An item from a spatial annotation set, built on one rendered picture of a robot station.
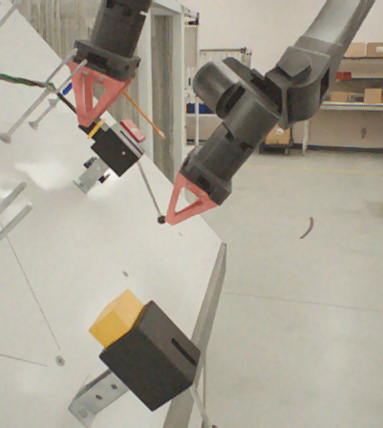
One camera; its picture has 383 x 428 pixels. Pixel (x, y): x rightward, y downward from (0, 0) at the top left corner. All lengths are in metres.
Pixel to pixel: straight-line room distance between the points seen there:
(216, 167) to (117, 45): 0.19
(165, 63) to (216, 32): 7.30
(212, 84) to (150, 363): 0.39
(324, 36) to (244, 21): 8.29
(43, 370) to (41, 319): 0.05
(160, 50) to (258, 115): 1.20
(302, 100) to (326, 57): 0.06
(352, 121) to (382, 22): 1.67
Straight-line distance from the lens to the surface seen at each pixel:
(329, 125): 8.77
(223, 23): 9.02
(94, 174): 0.64
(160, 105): 1.74
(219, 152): 0.59
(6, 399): 0.38
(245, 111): 0.58
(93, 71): 0.59
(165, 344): 0.36
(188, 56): 3.95
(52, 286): 0.47
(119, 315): 0.35
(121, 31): 0.59
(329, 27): 0.68
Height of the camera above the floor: 1.19
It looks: 17 degrees down
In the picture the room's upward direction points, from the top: straight up
